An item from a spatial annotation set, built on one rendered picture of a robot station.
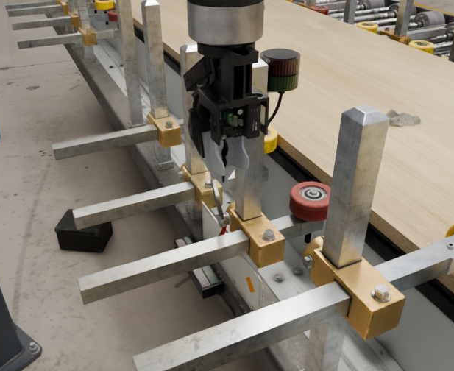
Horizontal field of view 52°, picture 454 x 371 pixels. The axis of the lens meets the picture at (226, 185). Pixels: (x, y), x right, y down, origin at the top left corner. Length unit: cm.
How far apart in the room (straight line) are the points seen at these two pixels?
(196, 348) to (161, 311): 134
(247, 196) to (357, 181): 30
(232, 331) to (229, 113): 25
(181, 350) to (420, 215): 49
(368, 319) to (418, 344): 35
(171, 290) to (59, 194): 94
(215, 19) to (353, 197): 25
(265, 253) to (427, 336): 30
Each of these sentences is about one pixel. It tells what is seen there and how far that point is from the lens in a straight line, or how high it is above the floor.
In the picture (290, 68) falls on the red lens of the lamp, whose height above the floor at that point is 114.
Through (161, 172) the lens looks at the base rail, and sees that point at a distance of 129.
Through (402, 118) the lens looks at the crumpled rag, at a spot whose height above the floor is 91.
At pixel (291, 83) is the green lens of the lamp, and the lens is 72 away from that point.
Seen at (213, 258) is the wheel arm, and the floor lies 84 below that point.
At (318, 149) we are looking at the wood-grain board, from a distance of 99.
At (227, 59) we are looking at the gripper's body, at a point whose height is 120.
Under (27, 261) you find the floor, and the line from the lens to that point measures 220.
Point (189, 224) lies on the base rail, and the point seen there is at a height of 70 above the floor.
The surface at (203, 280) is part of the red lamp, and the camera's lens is 95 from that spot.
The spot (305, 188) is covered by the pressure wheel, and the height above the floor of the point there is 91.
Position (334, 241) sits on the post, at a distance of 58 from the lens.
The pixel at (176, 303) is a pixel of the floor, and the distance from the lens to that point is 187.
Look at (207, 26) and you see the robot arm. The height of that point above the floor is 123.
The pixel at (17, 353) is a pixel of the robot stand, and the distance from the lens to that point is 182.
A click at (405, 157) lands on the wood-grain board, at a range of 101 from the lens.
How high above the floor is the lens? 137
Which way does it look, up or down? 33 degrees down
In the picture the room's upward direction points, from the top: straight up
